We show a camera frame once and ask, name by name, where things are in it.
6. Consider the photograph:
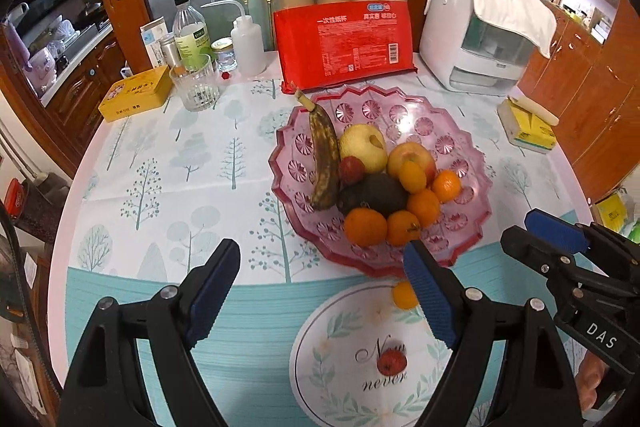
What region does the small orange mandarin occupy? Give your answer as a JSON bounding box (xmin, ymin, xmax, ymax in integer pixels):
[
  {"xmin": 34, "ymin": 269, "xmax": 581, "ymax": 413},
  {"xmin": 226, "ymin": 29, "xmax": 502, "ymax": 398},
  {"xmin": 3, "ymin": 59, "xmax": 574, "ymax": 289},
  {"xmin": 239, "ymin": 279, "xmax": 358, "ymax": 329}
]
[{"xmin": 391, "ymin": 281, "xmax": 421, "ymax": 311}]

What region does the white countertop appliance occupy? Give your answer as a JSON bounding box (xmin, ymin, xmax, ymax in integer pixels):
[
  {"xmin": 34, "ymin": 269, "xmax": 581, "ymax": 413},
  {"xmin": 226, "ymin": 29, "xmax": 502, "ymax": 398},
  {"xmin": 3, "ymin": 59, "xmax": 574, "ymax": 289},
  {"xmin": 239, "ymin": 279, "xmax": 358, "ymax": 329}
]
[{"xmin": 419, "ymin": 0, "xmax": 558, "ymax": 95}]

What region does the red paper cup package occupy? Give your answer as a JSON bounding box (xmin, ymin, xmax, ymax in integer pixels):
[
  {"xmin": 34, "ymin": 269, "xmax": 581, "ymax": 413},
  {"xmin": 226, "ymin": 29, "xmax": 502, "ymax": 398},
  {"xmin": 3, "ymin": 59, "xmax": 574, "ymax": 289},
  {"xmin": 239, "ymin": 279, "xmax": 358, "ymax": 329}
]
[{"xmin": 272, "ymin": 0, "xmax": 418, "ymax": 94}]

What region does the person's right hand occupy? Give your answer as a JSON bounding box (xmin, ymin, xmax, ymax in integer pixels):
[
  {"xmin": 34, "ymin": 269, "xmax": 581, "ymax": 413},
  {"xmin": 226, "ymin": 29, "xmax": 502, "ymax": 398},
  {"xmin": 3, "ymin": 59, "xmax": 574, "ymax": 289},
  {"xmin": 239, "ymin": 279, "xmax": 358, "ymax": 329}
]
[{"xmin": 574, "ymin": 351, "xmax": 613, "ymax": 415}]

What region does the grey metal can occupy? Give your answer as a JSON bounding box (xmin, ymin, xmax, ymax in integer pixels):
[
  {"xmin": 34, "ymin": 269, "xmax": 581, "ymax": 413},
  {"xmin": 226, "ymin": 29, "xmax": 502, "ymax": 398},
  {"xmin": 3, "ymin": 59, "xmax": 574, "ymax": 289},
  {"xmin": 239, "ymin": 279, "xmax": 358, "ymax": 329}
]
[{"xmin": 159, "ymin": 34, "xmax": 181, "ymax": 68}]

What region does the yellow tissue pack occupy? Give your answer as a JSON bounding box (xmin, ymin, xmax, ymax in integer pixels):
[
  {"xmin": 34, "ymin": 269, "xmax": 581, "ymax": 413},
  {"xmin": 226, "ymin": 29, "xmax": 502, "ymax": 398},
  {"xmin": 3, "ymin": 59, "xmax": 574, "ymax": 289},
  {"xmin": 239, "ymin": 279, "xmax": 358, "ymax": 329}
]
[{"xmin": 497, "ymin": 96, "xmax": 558, "ymax": 154}]

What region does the white carton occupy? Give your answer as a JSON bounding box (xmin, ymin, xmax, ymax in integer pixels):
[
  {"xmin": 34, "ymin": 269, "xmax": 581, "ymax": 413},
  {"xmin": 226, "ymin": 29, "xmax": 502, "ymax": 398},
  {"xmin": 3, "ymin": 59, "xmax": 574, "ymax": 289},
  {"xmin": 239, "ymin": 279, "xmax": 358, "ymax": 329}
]
[{"xmin": 140, "ymin": 17, "xmax": 173, "ymax": 68}]

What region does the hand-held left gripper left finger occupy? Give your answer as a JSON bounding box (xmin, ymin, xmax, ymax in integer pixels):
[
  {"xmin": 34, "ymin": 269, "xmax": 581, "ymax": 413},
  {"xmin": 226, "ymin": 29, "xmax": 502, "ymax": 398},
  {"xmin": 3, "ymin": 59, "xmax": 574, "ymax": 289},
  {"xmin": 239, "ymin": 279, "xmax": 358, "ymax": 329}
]
[{"xmin": 60, "ymin": 238, "xmax": 241, "ymax": 427}]

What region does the green yellow packet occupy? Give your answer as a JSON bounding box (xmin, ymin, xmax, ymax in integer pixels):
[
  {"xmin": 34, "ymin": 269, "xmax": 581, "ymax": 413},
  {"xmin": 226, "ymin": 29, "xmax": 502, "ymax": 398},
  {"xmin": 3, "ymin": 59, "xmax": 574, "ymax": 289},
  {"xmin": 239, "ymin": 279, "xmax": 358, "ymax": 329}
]
[{"xmin": 592, "ymin": 192, "xmax": 640, "ymax": 243}]

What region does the small red box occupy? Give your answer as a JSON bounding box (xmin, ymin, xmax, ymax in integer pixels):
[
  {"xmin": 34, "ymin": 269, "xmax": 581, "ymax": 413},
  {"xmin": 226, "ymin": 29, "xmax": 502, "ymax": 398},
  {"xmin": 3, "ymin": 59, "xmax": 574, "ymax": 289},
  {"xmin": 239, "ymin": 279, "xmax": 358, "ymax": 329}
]
[{"xmin": 5, "ymin": 179, "xmax": 27, "ymax": 218}]

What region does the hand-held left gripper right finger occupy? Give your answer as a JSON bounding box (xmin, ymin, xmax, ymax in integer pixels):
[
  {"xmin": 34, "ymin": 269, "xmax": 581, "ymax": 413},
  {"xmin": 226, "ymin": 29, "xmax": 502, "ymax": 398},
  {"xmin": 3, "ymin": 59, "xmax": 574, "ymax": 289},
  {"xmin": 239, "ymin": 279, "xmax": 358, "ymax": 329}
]
[{"xmin": 402, "ymin": 241, "xmax": 583, "ymax": 427}]

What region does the smooth oval orange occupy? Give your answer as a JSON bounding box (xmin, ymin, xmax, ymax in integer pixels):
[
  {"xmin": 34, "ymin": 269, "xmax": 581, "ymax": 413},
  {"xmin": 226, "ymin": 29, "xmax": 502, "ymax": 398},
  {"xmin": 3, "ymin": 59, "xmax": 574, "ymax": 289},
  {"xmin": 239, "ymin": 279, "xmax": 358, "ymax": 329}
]
[{"xmin": 399, "ymin": 161, "xmax": 429, "ymax": 194}]

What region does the small red fruit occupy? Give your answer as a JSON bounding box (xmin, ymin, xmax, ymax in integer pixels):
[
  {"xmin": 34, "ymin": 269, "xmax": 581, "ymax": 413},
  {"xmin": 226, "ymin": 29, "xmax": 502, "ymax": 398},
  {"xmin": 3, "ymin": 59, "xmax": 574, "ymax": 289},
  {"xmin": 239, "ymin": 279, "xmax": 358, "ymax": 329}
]
[
  {"xmin": 376, "ymin": 349, "xmax": 408, "ymax": 375},
  {"xmin": 339, "ymin": 157, "xmax": 366, "ymax": 185}
]

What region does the dark avocado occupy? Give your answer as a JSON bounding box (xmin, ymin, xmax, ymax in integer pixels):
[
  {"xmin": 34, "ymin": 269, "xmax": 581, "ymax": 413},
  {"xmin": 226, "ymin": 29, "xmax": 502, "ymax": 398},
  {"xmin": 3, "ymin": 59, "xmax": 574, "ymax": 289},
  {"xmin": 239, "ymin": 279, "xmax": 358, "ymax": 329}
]
[{"xmin": 336, "ymin": 173, "xmax": 411, "ymax": 217}]

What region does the yellow tin box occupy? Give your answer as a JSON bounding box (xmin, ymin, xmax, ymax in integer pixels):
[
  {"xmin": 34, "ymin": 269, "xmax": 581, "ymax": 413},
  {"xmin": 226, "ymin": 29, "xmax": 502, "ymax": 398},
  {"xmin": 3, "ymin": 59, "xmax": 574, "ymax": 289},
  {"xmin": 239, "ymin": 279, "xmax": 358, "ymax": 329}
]
[{"xmin": 97, "ymin": 67, "xmax": 173, "ymax": 122}]

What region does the brown spotted banana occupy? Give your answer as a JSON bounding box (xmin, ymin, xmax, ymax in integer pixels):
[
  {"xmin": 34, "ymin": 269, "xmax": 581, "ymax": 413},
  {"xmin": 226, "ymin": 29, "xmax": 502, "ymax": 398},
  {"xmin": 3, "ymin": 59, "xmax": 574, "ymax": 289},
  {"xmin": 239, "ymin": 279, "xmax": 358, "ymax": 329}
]
[{"xmin": 294, "ymin": 89, "xmax": 342, "ymax": 211}]

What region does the small glass jar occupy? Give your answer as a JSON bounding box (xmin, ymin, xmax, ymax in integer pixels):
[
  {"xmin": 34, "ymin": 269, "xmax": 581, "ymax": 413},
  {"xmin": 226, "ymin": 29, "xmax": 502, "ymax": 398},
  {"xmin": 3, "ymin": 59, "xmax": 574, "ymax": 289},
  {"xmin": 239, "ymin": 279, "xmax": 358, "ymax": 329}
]
[{"xmin": 211, "ymin": 38, "xmax": 238, "ymax": 72}]

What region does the yellow pear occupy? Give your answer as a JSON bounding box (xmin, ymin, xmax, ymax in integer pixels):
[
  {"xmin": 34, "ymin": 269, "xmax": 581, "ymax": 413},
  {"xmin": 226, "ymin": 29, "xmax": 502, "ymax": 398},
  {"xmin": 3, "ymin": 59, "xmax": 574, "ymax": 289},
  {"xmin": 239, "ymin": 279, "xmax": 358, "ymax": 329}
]
[{"xmin": 339, "ymin": 123, "xmax": 389, "ymax": 172}]

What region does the wooden kitchen cabinet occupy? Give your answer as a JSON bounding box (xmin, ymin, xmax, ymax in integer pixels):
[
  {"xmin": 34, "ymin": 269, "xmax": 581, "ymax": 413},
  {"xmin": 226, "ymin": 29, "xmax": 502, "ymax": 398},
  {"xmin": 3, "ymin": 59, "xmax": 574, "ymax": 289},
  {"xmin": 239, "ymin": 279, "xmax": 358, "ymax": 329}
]
[{"xmin": 0, "ymin": 0, "xmax": 133, "ymax": 178}]

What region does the pink glass fruit bowl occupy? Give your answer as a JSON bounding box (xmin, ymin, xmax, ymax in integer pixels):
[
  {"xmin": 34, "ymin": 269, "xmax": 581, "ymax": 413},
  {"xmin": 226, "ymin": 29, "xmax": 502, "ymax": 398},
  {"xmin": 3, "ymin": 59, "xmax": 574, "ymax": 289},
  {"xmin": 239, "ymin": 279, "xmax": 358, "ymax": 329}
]
[{"xmin": 267, "ymin": 86, "xmax": 493, "ymax": 278}]

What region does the clear bottle green label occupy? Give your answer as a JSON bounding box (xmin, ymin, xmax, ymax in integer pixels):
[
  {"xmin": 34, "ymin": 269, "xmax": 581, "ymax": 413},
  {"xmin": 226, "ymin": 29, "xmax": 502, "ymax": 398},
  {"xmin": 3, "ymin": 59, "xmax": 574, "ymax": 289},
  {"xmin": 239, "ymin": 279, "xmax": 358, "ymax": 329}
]
[{"xmin": 172, "ymin": 0, "xmax": 210, "ymax": 72}]

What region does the clear drinking glass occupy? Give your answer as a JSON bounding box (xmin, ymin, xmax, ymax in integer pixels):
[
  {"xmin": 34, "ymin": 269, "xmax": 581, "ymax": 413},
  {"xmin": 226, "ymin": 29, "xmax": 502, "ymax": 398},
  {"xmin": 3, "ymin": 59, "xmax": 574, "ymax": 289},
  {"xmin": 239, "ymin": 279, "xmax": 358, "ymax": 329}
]
[{"xmin": 170, "ymin": 54, "xmax": 221, "ymax": 112}]

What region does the white squeeze wash bottle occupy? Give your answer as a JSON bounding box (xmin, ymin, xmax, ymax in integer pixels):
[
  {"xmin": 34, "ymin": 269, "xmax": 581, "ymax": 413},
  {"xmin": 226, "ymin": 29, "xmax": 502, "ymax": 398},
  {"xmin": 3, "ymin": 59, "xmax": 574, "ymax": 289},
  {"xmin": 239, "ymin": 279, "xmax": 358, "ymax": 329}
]
[{"xmin": 200, "ymin": 0, "xmax": 267, "ymax": 76}]

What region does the red apple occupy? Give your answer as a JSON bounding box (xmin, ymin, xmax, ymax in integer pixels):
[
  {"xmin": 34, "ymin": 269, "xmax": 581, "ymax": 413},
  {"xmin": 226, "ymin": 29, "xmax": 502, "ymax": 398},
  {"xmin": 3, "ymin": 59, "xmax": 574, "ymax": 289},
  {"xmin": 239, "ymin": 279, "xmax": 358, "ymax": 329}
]
[{"xmin": 387, "ymin": 143, "xmax": 437, "ymax": 188}]

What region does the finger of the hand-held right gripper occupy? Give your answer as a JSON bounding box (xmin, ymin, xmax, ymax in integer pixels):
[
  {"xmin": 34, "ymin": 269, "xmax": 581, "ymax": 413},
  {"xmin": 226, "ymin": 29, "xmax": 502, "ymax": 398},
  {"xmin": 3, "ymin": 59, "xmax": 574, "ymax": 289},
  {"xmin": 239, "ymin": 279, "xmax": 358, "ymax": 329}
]
[
  {"xmin": 524, "ymin": 208, "xmax": 640, "ymax": 263},
  {"xmin": 501, "ymin": 227, "xmax": 601, "ymax": 308}
]

